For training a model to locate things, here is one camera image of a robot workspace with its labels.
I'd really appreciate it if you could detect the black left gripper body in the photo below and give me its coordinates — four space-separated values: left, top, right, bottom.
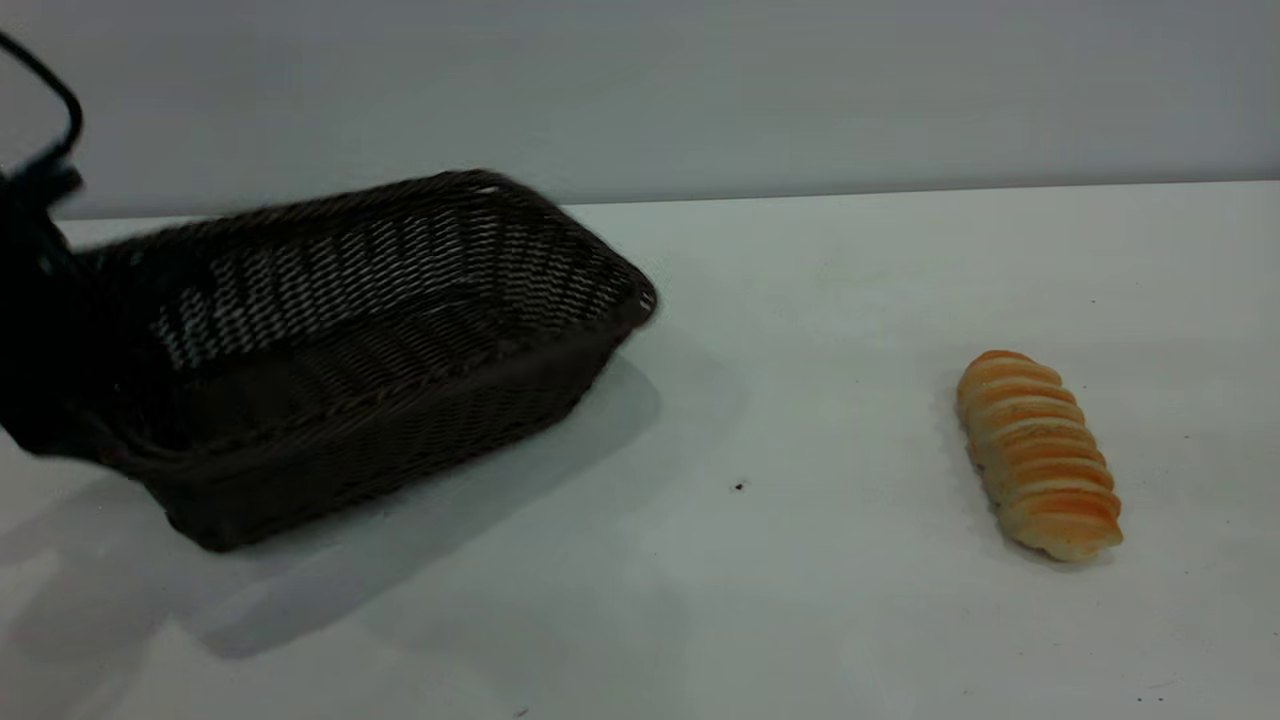
0 165 101 459

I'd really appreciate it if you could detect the dark brown wicker basket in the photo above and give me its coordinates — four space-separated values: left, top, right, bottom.
60 169 659 553

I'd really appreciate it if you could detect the ridged golden bread roll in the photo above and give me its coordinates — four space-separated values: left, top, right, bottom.
956 350 1124 563

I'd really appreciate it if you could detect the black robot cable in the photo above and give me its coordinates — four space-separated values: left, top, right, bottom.
0 30 84 186

